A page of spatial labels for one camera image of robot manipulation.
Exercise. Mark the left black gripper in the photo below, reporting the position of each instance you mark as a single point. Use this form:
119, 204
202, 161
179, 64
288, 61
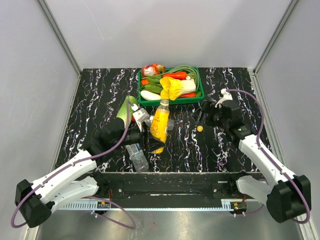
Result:
153, 144

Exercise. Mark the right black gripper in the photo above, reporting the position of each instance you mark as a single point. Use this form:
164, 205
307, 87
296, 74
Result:
207, 106

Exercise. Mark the yellow juice bottle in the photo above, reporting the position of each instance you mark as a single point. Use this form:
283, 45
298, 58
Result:
159, 125

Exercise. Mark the yellow bottle cap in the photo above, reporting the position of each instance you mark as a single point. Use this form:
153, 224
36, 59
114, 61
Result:
199, 128

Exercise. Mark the clear water bottle white cap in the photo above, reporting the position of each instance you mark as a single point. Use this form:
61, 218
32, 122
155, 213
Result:
137, 157

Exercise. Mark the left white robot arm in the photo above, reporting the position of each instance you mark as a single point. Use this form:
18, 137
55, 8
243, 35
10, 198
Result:
77, 178

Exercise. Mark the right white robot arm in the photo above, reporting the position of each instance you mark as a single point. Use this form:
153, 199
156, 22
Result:
284, 194

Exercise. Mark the clear cola bottle red label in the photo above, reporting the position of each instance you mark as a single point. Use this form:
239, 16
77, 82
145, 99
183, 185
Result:
148, 121

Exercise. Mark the red toy pepper bottom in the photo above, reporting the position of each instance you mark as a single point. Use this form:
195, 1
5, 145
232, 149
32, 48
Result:
188, 95

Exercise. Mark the green toy long beans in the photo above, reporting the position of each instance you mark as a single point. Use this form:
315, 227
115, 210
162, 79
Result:
192, 73

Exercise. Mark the yellow white toy cabbage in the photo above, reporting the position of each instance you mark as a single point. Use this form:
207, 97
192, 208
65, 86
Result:
173, 88

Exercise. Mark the red toy chili pepper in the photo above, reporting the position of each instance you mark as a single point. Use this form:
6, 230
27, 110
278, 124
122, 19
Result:
176, 75

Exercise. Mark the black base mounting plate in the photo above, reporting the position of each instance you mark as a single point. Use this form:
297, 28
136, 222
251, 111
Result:
204, 185

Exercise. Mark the green plastic basket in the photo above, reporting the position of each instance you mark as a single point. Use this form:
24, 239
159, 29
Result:
200, 95

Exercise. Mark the toy napa cabbage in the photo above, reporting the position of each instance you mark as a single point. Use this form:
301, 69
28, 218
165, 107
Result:
122, 113

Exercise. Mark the white toy radish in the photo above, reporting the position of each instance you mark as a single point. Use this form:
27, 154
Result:
150, 96

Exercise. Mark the green toy bok choy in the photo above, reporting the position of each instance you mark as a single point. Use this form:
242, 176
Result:
154, 85

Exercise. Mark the small orange toy carrot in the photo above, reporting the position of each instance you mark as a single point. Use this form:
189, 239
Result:
144, 82

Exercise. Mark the orange white toy vegetable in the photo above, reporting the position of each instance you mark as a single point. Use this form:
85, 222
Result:
153, 70

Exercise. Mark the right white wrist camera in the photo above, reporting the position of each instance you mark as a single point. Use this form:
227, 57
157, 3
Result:
224, 96

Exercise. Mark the aluminium slotted rail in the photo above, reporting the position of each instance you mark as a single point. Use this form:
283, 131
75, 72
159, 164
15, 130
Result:
158, 203

